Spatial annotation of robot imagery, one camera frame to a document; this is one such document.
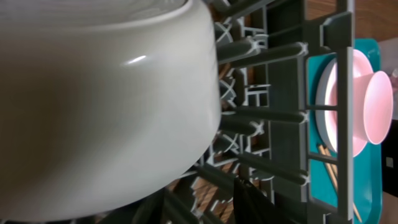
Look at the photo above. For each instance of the upper wooden chopstick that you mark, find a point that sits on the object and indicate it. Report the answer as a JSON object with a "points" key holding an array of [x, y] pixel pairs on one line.
{"points": [[356, 212]]}

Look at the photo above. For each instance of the lower wooden chopstick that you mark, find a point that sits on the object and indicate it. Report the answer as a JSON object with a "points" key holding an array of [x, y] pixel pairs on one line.
{"points": [[331, 168]]}

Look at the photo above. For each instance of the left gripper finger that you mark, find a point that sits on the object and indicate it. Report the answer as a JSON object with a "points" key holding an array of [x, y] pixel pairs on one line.
{"points": [[251, 206]]}

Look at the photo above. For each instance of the teal plastic tray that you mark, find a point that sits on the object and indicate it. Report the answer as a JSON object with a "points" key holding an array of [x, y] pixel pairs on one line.
{"points": [[367, 165]]}

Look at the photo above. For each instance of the wooden chopstick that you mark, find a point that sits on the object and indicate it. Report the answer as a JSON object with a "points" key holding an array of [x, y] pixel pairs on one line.
{"points": [[331, 168], [356, 212]]}

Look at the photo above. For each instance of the grey shallow bowl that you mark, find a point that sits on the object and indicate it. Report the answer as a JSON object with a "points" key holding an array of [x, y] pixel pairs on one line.
{"points": [[102, 102]]}

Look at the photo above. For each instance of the grey plastic dish rack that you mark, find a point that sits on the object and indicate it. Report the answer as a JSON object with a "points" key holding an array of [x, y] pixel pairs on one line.
{"points": [[268, 133]]}

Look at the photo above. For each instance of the black plastic tray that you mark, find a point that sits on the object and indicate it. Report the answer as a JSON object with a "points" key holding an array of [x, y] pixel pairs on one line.
{"points": [[389, 153]]}

